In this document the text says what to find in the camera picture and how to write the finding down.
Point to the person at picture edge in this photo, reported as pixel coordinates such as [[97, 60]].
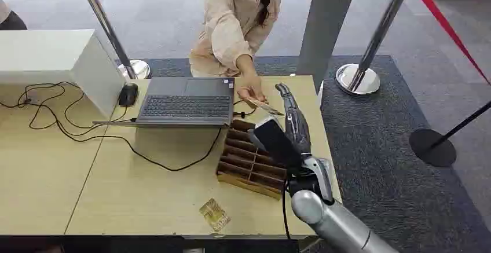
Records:
[[9, 19]]

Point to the small grey floor box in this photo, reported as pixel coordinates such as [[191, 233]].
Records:
[[193, 251]]

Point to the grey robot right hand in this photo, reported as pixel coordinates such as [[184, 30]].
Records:
[[297, 128]]

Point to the dark grey laptop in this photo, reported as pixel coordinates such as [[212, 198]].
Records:
[[186, 103]]

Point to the black computer mouse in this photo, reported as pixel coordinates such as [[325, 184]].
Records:
[[128, 94]]

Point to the white cabinet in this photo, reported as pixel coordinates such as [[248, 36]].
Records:
[[46, 55]]

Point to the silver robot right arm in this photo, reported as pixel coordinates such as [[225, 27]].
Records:
[[337, 224]]

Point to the person in beige top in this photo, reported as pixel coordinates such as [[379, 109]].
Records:
[[226, 25]]

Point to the chrome stanchion post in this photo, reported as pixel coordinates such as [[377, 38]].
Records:
[[105, 25], [378, 36]]

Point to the wooden card box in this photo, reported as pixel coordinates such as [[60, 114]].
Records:
[[245, 167]]

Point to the person's right hand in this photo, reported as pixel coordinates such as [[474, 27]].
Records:
[[251, 89]]

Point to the black stanchion post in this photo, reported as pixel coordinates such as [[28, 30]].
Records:
[[431, 147]]

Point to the gold patterned card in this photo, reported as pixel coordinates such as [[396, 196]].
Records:
[[268, 109], [214, 215]]

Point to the grey metal pillar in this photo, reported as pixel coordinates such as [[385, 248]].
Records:
[[326, 29]]

